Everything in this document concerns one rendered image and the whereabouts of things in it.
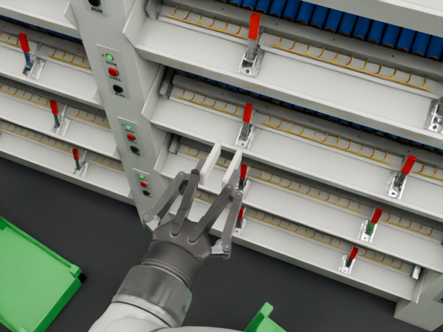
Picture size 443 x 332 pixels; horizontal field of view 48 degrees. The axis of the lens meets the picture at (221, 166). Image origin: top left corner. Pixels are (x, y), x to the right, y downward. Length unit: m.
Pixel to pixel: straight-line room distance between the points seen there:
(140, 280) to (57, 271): 0.80
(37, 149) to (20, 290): 0.36
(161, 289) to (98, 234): 0.83
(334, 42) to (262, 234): 0.62
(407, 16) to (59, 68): 0.67
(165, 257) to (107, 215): 0.82
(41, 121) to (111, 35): 0.47
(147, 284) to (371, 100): 0.39
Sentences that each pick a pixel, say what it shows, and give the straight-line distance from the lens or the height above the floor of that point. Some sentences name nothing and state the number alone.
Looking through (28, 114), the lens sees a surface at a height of 0.34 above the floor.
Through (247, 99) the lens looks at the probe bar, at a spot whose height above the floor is 0.58.
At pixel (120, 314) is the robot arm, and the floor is 0.70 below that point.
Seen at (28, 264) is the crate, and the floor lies 0.00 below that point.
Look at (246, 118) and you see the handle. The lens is 0.84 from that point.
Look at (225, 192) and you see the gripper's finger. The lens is 0.72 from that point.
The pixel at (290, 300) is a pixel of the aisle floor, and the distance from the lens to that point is 1.34.
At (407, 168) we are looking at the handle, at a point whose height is 0.60.
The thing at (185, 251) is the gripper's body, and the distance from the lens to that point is 0.65.
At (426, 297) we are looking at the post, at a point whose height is 0.19.
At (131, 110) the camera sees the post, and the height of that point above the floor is 0.54.
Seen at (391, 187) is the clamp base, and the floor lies 0.55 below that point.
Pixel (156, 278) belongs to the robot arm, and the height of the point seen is 0.69.
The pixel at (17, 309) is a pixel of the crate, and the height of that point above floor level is 0.00.
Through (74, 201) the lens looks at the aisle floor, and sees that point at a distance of 1.49.
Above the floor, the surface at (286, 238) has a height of 0.16.
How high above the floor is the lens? 1.27
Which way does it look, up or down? 59 degrees down
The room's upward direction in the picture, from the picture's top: straight up
